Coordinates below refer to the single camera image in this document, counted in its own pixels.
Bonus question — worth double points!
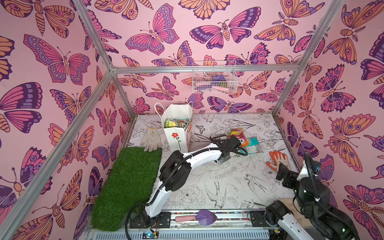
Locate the orange Fox's fruits candy bag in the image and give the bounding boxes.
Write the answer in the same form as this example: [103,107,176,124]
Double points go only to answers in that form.
[227,128,249,148]

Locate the teal mint candy bag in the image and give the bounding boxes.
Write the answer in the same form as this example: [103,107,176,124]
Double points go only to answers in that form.
[244,138,262,155]

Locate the green Fox's spring tea bag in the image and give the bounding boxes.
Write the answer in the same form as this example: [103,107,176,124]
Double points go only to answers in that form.
[164,118,190,129]

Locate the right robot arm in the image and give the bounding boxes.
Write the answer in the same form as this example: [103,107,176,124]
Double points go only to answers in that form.
[265,152,360,240]

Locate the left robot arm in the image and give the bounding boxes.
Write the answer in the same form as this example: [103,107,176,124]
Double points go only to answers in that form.
[124,135,249,240]

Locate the white paper gift bag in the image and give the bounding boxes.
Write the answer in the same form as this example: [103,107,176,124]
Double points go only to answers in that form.
[155,103,193,153]

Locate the orange and white garden glove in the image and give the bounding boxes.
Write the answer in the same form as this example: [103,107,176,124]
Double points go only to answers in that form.
[266,151,291,173]

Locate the beige work glove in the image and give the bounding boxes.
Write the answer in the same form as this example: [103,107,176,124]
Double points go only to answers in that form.
[279,198,313,229]

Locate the purple trowel in basket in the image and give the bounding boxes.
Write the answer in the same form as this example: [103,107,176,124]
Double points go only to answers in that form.
[195,75,230,93]

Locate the purple garden trowel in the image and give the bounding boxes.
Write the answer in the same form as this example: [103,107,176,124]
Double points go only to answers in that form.
[175,210,218,226]

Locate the grey knit glove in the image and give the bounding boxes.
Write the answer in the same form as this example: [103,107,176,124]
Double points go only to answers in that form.
[141,128,163,152]

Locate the green artificial grass mat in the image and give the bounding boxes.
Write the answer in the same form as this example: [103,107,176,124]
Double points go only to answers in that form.
[91,147,163,232]

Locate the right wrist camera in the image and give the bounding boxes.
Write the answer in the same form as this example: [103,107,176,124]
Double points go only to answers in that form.
[297,161,321,181]

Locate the white wire basket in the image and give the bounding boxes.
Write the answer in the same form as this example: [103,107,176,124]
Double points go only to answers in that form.
[191,61,239,95]

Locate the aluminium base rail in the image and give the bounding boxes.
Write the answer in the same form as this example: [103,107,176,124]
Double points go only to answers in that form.
[83,208,301,240]

